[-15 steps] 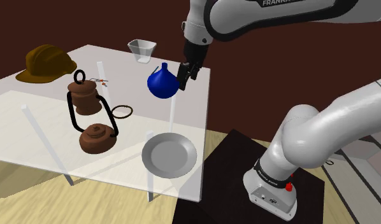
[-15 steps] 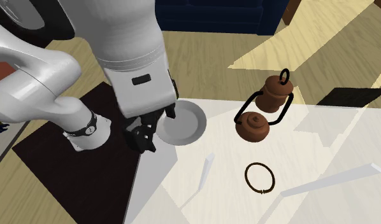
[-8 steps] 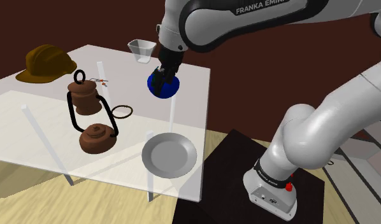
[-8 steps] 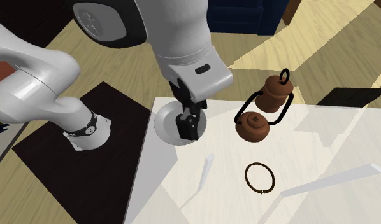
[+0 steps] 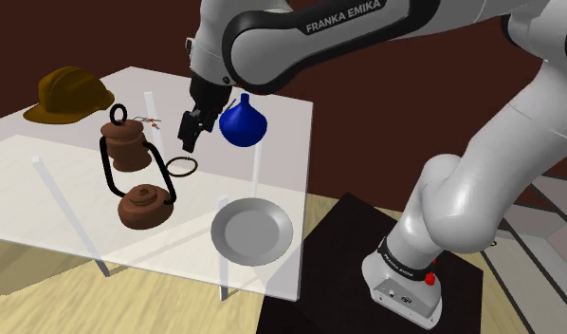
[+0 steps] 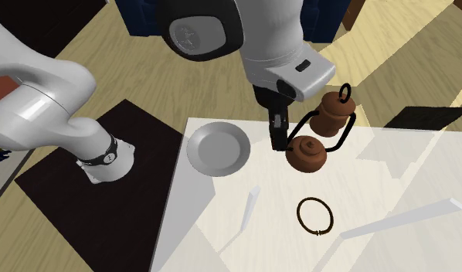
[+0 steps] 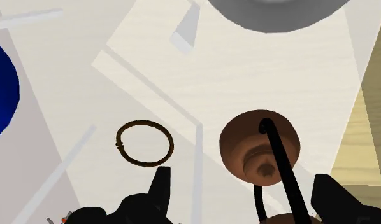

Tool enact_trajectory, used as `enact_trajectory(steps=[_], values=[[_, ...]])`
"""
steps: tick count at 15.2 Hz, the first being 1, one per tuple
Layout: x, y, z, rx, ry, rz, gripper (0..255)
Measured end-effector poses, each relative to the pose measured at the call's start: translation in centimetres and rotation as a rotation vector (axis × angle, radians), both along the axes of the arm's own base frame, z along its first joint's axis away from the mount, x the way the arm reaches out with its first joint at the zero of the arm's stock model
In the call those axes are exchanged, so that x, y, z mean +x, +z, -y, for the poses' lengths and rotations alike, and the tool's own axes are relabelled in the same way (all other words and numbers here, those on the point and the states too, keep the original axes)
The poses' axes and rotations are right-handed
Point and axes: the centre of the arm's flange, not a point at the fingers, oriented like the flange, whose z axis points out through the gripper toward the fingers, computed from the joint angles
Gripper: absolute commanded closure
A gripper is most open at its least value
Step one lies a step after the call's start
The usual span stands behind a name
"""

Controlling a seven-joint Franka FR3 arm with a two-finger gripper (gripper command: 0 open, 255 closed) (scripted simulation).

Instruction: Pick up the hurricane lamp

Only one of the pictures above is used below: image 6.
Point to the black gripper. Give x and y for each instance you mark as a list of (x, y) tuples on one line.
[(269, 98)]

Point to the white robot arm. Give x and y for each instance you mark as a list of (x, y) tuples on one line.
[(46, 105)]

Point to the grey plate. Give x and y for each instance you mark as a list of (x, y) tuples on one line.
[(218, 149)]

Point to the pale translucent table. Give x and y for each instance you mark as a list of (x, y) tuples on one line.
[(366, 180)]

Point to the dark blue sofa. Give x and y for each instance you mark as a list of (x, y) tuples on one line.
[(323, 19)]

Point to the dark robot stand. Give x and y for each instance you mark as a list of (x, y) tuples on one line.
[(103, 218)]

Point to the brown lantern with black frame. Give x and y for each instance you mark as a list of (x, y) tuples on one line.
[(306, 154)]

